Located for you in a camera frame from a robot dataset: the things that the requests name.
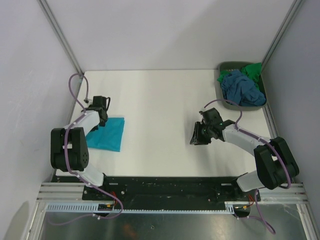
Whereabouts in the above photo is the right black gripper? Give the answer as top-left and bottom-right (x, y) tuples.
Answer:
(189, 121), (213, 145)

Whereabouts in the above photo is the teal t-shirt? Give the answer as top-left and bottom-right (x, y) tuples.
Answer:
(86, 117), (125, 152)

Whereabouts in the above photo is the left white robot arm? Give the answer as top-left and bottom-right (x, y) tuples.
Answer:
(50, 96), (111, 200)

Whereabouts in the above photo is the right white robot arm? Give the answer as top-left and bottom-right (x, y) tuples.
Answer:
(190, 108), (300, 201)

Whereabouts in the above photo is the dark blue t-shirt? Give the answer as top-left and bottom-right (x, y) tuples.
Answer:
(219, 69), (267, 107)

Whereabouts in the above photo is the green t-shirt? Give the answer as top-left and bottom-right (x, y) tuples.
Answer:
(217, 61), (262, 90)

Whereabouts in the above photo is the white slotted cable duct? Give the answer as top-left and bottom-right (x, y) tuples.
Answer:
(46, 201), (237, 216)

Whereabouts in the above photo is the left aluminium corner post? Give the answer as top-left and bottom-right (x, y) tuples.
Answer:
(37, 0), (85, 77)

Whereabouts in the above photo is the aluminium corner post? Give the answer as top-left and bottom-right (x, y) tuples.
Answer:
(261, 0), (305, 72)
(37, 0), (85, 77)

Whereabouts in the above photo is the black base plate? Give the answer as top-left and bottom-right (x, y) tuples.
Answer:
(82, 176), (255, 211)

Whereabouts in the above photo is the aluminium frame rail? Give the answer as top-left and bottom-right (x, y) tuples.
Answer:
(36, 182), (85, 203)

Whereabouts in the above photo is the right aluminium corner post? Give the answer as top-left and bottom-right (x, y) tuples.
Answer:
(261, 0), (305, 72)

